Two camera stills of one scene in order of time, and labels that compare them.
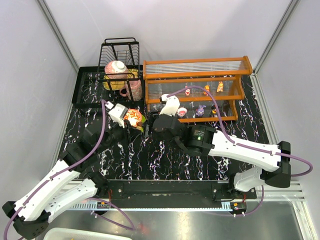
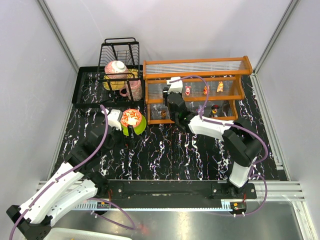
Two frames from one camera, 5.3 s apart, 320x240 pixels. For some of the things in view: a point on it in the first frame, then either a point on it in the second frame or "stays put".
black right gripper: (155, 122) to (166, 92)
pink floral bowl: (115, 69) stays put
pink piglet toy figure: (187, 92) stays put
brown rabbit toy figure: (220, 87) stays put
